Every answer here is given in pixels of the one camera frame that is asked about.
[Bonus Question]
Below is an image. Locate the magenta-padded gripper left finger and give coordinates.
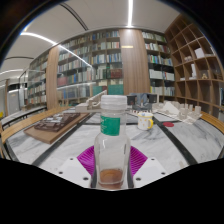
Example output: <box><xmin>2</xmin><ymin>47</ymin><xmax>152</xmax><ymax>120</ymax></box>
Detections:
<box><xmin>54</xmin><ymin>145</ymin><xmax>98</xmax><ymax>189</ymax></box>

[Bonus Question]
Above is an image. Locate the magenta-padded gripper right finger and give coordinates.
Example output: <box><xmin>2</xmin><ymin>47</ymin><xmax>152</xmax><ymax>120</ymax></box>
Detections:
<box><xmin>128</xmin><ymin>145</ymin><xmax>168</xmax><ymax>189</ymax></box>

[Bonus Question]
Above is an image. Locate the clear plastic bottle white cap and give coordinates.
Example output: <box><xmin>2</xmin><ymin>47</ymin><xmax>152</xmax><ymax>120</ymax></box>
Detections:
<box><xmin>93</xmin><ymin>94</ymin><xmax>132</xmax><ymax>191</ymax></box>

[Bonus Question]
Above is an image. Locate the brown model on wooden board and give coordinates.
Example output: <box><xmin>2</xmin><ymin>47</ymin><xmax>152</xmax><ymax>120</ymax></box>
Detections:
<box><xmin>23</xmin><ymin>112</ymin><xmax>90</xmax><ymax>145</ymax></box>

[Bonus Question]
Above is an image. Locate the white building model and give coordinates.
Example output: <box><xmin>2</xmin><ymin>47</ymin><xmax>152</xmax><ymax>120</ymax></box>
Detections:
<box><xmin>74</xmin><ymin>89</ymin><xmax>108</xmax><ymax>114</ymax></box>

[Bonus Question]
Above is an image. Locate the black box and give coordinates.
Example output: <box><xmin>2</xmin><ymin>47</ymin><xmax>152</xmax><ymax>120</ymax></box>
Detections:
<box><xmin>126</xmin><ymin>94</ymin><xmax>138</xmax><ymax>107</ymax></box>
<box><xmin>148</xmin><ymin>93</ymin><xmax>159</xmax><ymax>104</ymax></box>

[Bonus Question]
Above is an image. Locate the glass-fronted bookshelf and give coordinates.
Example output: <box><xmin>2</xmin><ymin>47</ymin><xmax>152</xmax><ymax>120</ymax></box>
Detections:
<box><xmin>25</xmin><ymin>49</ymin><xmax>50</xmax><ymax>108</ymax></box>

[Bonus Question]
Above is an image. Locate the narrow bookshelf full of books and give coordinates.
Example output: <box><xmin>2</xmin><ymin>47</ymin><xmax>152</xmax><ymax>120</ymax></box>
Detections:
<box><xmin>141</xmin><ymin>30</ymin><xmax>177</xmax><ymax>101</ymax></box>

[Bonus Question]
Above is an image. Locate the wooden grid shelf unit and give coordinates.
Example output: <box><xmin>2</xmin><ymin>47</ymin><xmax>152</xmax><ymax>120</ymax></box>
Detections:
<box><xmin>163</xmin><ymin>14</ymin><xmax>224</xmax><ymax>119</ymax></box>

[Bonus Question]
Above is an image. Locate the curved ceiling light strip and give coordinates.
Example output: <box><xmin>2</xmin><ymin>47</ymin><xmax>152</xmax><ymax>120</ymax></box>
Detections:
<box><xmin>19</xmin><ymin>31</ymin><xmax>93</xmax><ymax>68</ymax></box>

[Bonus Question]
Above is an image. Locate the straight ceiling light strip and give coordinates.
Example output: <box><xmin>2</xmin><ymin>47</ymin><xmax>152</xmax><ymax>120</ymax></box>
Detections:
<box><xmin>126</xmin><ymin>0</ymin><xmax>134</xmax><ymax>28</ymax></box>

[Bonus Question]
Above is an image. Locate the white mug yellow handle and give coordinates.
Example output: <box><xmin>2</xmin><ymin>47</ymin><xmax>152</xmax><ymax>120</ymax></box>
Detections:
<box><xmin>137</xmin><ymin>111</ymin><xmax>155</xmax><ymax>131</ymax></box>

